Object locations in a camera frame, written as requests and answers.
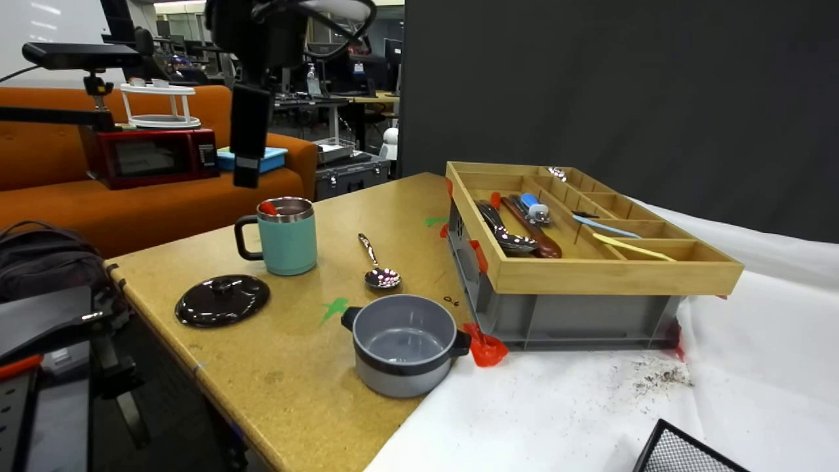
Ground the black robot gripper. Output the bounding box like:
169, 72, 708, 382
228, 81, 274, 190

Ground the silver metal spoon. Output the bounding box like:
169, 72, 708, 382
354, 231, 403, 294

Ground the blue flat box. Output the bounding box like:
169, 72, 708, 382
214, 144, 290, 176

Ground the orange sofa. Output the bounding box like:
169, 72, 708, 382
0, 81, 321, 260

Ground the red countertop oven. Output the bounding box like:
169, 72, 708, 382
81, 126, 220, 190

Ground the black round lid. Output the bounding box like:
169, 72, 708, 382
172, 273, 273, 330

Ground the black backpack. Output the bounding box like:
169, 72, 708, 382
0, 219, 133, 310

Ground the black metal stand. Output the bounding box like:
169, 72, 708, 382
0, 290, 155, 472

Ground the blue small utensil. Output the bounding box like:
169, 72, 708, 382
515, 189, 553, 224

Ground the grey plastic crate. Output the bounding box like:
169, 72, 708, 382
446, 205, 679, 350

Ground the silver utensil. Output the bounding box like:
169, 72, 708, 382
569, 209, 644, 244

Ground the black curtain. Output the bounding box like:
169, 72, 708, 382
395, 0, 839, 245

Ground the wooden cutlery tray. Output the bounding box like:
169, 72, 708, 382
442, 157, 747, 299

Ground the yellow plastic utensil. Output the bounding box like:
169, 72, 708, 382
593, 228, 682, 265

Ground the red grey crate with board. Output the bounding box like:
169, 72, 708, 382
363, 201, 839, 472

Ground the black mesh basket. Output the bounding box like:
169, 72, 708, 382
632, 417, 749, 472

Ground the teal mug with black handle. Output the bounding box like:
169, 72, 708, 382
232, 193, 320, 281

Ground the white wire rack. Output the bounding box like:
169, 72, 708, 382
116, 81, 201, 133

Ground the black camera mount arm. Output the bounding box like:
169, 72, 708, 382
0, 102, 118, 133

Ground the black stereo camera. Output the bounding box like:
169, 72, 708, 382
20, 39, 150, 72

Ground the grey bowl with black handles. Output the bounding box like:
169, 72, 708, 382
338, 290, 475, 400

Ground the dark handled knife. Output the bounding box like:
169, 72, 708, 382
475, 198, 539, 260

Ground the brown handled utensil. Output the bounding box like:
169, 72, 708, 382
500, 190, 565, 262

